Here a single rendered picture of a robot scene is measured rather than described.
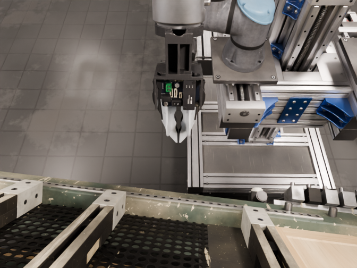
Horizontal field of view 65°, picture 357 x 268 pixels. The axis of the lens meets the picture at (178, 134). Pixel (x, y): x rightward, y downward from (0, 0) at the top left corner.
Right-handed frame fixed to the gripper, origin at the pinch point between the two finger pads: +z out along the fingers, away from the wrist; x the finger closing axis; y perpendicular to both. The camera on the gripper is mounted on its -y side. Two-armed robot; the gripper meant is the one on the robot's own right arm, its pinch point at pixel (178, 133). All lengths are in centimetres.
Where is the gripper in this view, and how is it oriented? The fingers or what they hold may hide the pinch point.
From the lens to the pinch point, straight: 53.0
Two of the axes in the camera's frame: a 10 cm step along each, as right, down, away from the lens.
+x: 10.0, 0.1, -0.1
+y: -0.1, 5.2, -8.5
